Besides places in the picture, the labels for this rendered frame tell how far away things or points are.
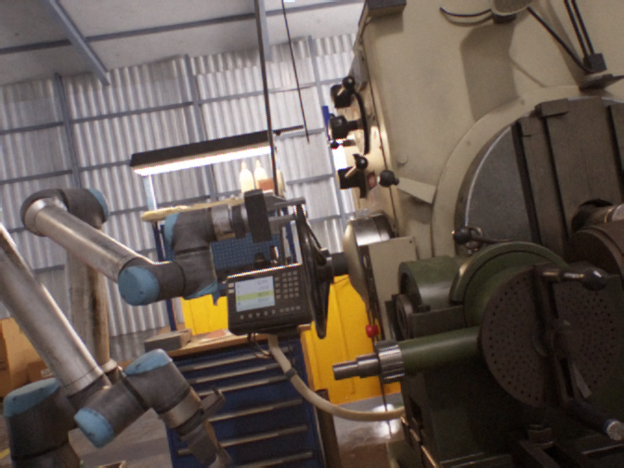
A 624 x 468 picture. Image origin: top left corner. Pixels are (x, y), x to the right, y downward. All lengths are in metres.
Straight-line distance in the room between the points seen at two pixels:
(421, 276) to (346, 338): 3.25
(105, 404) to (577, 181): 1.10
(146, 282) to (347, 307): 2.90
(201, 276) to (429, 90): 0.70
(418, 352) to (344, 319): 3.32
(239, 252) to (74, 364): 2.12
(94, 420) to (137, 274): 0.31
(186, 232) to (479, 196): 0.70
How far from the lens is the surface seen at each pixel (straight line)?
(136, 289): 1.27
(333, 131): 1.51
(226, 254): 3.37
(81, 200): 1.77
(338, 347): 4.07
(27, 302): 1.34
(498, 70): 1.36
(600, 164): 1.29
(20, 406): 1.81
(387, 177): 1.18
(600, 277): 0.63
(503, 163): 1.20
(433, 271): 0.85
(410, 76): 1.30
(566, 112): 1.26
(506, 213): 1.19
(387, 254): 1.12
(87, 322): 1.83
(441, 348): 0.74
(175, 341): 2.98
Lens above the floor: 1.35
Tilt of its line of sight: 1 degrees up
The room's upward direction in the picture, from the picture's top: 11 degrees counter-clockwise
